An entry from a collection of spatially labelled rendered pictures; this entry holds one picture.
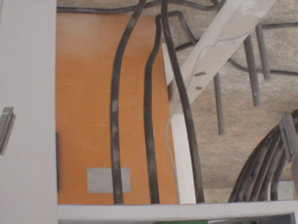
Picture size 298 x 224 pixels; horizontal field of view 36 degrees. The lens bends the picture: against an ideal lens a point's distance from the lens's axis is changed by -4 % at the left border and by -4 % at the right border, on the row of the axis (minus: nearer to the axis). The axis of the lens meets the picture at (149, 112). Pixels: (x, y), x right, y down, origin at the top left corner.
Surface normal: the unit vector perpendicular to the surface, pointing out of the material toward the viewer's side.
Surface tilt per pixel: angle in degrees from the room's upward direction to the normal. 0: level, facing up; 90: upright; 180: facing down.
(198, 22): 0
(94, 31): 90
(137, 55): 90
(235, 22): 0
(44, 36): 90
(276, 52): 0
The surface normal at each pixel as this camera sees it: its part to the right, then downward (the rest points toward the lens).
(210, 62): 0.09, 0.91
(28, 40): 0.23, -0.41
